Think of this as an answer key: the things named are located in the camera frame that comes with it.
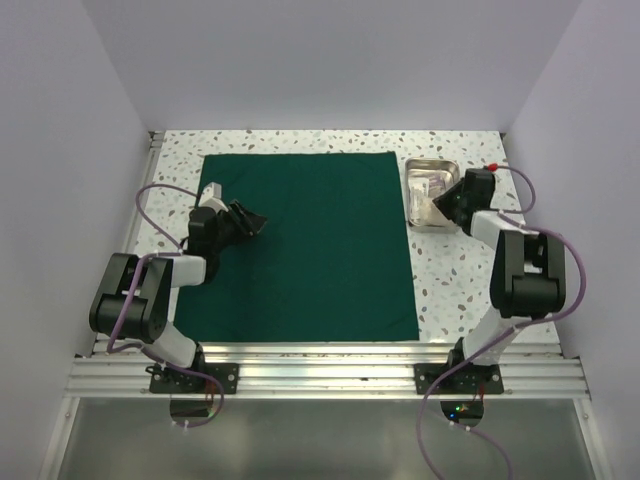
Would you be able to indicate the green surgical cloth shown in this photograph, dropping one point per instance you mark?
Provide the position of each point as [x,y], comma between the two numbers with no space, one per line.
[332,262]

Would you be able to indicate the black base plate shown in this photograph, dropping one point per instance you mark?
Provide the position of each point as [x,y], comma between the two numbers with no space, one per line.
[471,379]
[213,377]

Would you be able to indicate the white sachet small print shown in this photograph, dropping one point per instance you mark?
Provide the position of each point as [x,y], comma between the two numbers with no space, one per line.
[422,212]

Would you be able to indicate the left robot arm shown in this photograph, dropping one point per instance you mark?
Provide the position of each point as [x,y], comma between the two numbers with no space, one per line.
[131,304]

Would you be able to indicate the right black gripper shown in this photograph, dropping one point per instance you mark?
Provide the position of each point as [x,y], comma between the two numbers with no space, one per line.
[442,201]

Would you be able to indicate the stainless steel tray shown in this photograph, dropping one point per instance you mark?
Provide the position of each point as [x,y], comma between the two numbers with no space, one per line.
[415,170]

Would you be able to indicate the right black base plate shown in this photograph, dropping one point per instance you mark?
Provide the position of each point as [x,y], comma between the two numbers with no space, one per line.
[471,379]

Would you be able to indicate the aluminium left side rail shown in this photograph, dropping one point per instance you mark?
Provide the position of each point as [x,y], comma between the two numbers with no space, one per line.
[125,250]

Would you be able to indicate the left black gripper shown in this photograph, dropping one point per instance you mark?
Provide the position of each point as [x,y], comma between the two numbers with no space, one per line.
[248,223]

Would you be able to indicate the cotton swab packet printed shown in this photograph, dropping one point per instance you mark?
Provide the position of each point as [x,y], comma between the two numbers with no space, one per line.
[434,185]

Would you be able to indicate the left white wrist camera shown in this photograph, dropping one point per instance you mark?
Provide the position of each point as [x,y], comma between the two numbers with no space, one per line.
[211,197]

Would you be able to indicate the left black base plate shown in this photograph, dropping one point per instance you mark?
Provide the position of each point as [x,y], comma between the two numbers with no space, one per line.
[213,377]

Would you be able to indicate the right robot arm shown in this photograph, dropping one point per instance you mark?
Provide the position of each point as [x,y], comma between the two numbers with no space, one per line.
[528,279]

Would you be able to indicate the aluminium front rail frame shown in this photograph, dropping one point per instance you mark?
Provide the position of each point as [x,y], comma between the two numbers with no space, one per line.
[333,371]

